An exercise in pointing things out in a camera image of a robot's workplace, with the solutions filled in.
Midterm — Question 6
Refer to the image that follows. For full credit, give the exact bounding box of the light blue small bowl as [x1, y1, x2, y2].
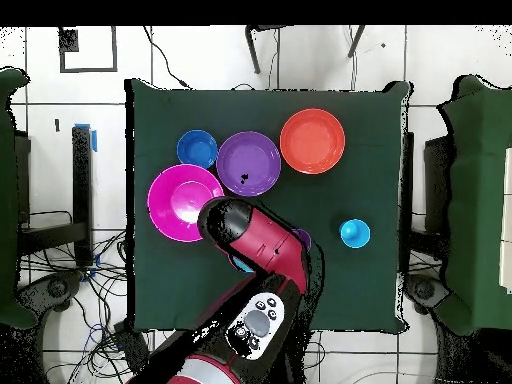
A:
[230, 255, 256, 275]

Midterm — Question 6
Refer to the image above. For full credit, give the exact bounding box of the wide purple bowl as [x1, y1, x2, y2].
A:
[216, 130, 283, 198]

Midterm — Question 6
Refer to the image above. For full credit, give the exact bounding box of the purple plastic cup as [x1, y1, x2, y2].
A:
[292, 228, 314, 252]

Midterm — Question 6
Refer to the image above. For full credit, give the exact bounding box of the dark blue small bowl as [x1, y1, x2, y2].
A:
[176, 128, 220, 170]

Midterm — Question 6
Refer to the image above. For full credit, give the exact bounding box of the large pink bowl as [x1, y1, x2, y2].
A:
[146, 163, 226, 244]

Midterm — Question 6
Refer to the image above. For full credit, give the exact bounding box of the wide orange bowl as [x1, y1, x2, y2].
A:
[279, 108, 346, 176]

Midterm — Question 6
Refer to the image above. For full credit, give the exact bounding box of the light blue plastic cup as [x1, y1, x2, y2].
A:
[338, 218, 372, 250]

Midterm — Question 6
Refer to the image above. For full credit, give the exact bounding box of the dark green tablecloth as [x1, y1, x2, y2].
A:
[125, 78, 412, 335]

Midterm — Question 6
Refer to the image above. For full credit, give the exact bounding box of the black round machine base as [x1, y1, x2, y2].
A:
[17, 271, 86, 314]
[402, 273, 452, 316]

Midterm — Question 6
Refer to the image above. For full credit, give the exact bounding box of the green-clothed side table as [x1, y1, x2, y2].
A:
[434, 75, 512, 336]
[0, 67, 39, 329]

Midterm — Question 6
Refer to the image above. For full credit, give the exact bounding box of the black camera stand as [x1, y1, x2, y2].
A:
[244, 24, 368, 76]

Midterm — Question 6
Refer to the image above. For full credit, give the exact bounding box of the tangle of floor cables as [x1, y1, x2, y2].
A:
[18, 209, 173, 384]

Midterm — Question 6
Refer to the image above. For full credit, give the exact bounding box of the thin black floor cable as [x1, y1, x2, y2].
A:
[142, 25, 194, 90]

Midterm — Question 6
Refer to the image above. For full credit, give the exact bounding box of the black bench frame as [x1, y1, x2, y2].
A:
[15, 125, 96, 268]
[400, 131, 456, 241]

